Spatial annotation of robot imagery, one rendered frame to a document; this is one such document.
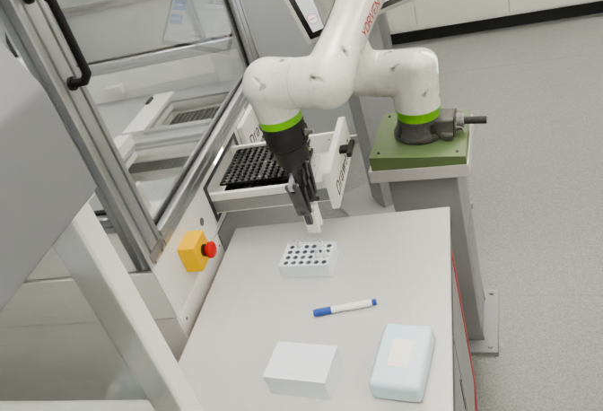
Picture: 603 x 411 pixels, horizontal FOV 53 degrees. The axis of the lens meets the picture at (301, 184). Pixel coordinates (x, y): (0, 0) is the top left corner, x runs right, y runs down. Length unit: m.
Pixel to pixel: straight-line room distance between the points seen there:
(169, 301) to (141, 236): 0.17
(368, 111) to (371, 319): 1.42
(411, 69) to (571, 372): 1.09
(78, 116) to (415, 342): 0.75
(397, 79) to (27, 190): 1.18
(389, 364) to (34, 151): 0.73
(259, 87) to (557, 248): 1.65
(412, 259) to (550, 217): 1.37
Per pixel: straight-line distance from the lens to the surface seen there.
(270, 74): 1.20
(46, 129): 0.73
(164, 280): 1.39
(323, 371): 1.18
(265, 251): 1.57
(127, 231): 1.30
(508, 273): 2.48
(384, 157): 1.72
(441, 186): 1.80
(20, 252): 0.68
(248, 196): 1.59
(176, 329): 1.47
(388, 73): 1.69
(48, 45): 1.18
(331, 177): 1.49
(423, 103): 1.71
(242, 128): 1.84
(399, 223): 1.53
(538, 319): 2.31
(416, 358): 1.17
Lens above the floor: 1.69
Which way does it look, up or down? 31 degrees down
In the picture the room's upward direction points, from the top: 18 degrees counter-clockwise
